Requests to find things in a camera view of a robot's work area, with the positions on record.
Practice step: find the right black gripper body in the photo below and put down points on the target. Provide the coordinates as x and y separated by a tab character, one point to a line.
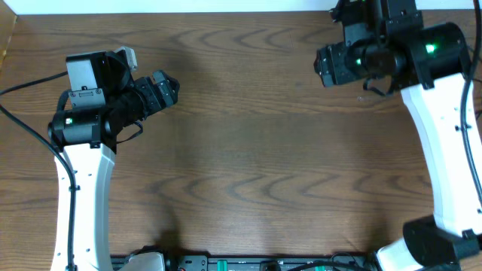
337	62

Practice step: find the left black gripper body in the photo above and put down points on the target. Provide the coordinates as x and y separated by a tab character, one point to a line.
148	92

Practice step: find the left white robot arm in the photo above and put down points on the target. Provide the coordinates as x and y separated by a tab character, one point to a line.
102	100

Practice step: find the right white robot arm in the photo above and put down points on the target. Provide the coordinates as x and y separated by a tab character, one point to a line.
433	70

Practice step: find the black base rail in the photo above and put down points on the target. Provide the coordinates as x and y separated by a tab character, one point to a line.
190	261

